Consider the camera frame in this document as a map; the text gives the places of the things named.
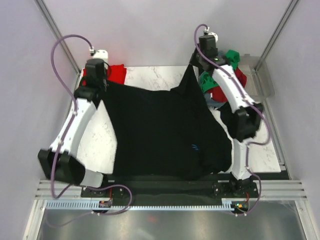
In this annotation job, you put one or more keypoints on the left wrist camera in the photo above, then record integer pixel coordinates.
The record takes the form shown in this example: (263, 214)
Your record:
(100, 54)

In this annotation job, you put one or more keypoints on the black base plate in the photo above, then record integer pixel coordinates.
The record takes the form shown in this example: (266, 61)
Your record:
(113, 188)

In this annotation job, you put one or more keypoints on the grey blue t shirt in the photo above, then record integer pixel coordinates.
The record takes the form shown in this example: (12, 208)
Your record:
(212, 103)

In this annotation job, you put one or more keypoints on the left aluminium frame post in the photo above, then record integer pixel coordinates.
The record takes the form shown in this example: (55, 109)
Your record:
(56, 32)

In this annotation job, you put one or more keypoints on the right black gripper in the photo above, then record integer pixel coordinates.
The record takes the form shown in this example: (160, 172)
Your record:
(193, 61)

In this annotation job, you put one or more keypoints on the clear plastic bin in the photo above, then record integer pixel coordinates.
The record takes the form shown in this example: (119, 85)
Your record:
(259, 83)

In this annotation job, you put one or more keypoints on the aluminium front rail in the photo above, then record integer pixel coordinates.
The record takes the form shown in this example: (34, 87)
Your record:
(272, 190)

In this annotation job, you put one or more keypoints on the aluminium frame post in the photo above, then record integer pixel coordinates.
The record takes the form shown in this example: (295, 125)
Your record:
(279, 28)
(56, 32)

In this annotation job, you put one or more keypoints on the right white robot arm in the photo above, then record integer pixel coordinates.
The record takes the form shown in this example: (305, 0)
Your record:
(245, 113)

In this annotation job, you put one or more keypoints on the green t shirt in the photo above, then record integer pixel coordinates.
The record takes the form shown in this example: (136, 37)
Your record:
(206, 82)

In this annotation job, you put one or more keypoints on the right aluminium frame post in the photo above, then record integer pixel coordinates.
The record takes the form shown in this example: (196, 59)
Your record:
(279, 28)

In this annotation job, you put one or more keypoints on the white slotted cable duct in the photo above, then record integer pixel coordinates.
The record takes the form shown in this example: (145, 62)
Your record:
(100, 205)

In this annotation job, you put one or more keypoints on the folded red t shirt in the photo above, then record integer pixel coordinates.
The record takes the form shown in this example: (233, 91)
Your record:
(117, 73)

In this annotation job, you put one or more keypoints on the dark red t shirt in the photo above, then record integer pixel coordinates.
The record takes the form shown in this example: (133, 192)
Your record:
(217, 94)

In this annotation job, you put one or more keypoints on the black t shirt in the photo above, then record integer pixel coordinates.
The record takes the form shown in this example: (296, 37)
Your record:
(228, 118)
(166, 132)

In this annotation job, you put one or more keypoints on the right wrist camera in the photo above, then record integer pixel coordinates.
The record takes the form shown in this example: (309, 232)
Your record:
(210, 33)

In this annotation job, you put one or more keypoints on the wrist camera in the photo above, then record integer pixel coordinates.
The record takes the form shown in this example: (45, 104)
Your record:
(210, 33)
(100, 54)

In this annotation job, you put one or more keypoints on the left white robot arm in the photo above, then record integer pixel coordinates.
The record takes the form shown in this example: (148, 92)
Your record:
(59, 162)

